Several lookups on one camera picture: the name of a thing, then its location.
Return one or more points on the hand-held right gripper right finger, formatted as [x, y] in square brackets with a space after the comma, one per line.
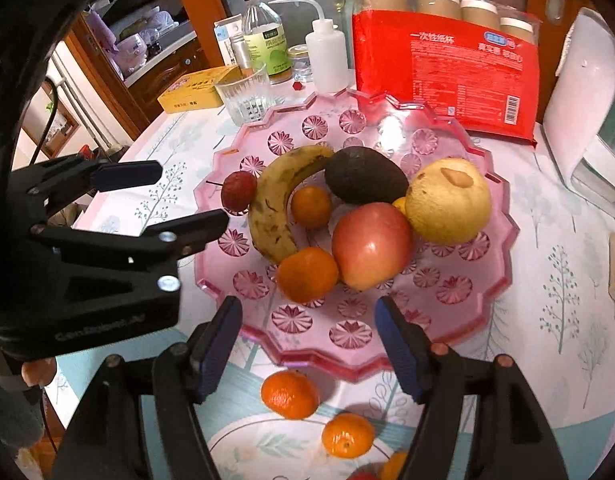
[402, 355]

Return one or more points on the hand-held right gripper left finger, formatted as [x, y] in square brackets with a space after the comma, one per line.
[217, 355]

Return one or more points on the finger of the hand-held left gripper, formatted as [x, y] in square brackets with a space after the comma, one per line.
[197, 227]
[127, 175]

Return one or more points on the small red apple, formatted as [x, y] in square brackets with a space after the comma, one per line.
[363, 476]
[239, 191]

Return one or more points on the spotted yellow banana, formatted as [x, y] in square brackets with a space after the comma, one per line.
[267, 210]

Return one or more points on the pink glass fruit bowl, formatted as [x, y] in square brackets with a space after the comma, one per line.
[437, 290]

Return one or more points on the white leaf-pattern plate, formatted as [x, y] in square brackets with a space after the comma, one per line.
[267, 447]

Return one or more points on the large orange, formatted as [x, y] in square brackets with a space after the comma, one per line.
[307, 275]

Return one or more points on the small orange mandarin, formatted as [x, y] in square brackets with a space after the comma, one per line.
[395, 467]
[399, 205]

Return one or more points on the yellow pear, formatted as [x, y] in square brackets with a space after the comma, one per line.
[447, 205]

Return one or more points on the person's left forearm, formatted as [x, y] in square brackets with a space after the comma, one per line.
[12, 410]

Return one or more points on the person's left hand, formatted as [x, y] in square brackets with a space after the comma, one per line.
[37, 371]

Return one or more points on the white refrigerator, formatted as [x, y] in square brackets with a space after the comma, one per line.
[82, 105]

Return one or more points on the wooden glass-door cabinet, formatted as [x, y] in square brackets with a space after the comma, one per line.
[157, 80]

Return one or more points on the yellow cardboard box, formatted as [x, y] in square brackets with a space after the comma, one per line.
[192, 90]

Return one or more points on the large red apple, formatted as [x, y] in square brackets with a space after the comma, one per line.
[372, 245]

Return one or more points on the clear glass tumbler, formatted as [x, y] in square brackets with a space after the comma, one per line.
[245, 100]

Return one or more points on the tree-print tablecloth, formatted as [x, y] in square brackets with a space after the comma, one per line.
[537, 310]

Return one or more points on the silver tin can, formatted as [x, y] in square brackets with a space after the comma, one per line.
[241, 52]

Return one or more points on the small blue-white box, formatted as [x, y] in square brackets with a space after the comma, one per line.
[225, 35]

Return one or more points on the dark avocado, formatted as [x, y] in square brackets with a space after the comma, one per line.
[362, 175]

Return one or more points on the small red cap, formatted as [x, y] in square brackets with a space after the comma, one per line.
[297, 85]

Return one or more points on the small glass jar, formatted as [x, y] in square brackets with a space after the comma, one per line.
[300, 62]

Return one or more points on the clear bottle with green label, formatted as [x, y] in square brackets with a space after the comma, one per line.
[267, 35]

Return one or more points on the teal striped placemat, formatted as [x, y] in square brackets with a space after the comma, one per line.
[582, 445]

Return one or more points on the white squeeze bottle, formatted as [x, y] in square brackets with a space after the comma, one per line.
[327, 60]

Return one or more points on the red pack of paper cups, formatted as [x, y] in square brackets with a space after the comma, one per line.
[437, 70]

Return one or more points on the white countertop appliance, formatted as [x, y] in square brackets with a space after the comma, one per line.
[577, 125]

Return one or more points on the wooden drawer cabinet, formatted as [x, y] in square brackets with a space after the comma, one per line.
[537, 20]

